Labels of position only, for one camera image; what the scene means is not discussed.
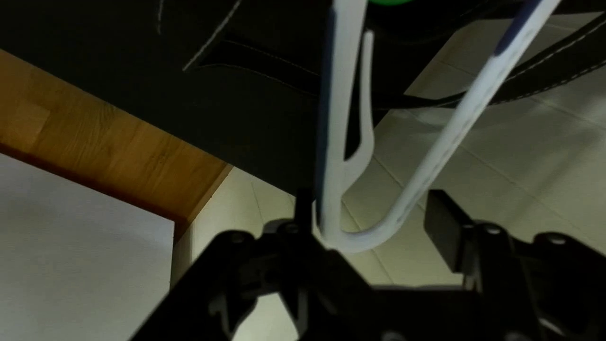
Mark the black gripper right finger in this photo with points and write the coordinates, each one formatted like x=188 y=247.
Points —
x=536 y=290

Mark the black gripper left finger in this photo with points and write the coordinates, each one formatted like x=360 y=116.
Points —
x=252 y=290

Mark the white plastic coat hanger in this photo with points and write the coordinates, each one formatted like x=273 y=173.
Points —
x=341 y=95

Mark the black square storage box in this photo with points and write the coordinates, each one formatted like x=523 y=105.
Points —
x=239 y=125

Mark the white refrigerator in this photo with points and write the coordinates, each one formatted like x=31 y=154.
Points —
x=63 y=266

